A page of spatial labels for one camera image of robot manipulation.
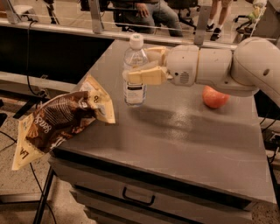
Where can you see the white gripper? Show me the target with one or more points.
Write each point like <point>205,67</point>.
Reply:
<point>182,65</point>

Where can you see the clear plastic water bottle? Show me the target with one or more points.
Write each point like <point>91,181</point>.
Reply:
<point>134,94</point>

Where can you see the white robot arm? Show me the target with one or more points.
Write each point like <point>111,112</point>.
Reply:
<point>252,66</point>

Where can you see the brown chip bag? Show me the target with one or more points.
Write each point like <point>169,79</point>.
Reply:
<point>60,119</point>

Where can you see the seated person in jeans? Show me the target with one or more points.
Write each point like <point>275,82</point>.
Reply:
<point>148,15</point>

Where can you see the black office chair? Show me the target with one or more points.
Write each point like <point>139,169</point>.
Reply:
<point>183,7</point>

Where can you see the red apple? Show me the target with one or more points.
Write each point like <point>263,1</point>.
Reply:
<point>214,99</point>

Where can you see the grey drawer cabinet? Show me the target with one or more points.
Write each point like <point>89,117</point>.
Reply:
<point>204,165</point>

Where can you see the metal railing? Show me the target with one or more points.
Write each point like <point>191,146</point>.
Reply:
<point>104,29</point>

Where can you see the black drawer handle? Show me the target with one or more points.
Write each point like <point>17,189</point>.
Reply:
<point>137,195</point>

